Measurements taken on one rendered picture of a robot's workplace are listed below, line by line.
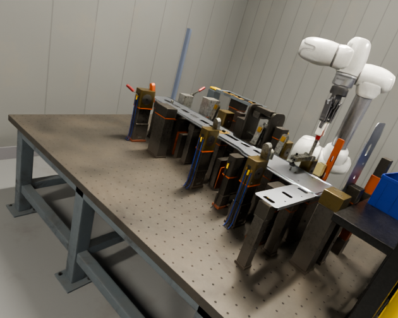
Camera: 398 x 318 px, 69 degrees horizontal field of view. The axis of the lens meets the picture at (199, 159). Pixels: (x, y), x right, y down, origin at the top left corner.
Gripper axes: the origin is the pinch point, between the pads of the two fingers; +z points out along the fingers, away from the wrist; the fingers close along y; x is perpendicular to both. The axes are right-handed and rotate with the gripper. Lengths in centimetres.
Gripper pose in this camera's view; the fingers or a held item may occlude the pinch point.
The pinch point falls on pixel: (321, 128)
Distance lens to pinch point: 151.1
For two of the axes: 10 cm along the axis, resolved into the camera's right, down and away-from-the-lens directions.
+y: -7.3, 0.3, -6.8
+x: 6.2, 4.4, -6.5
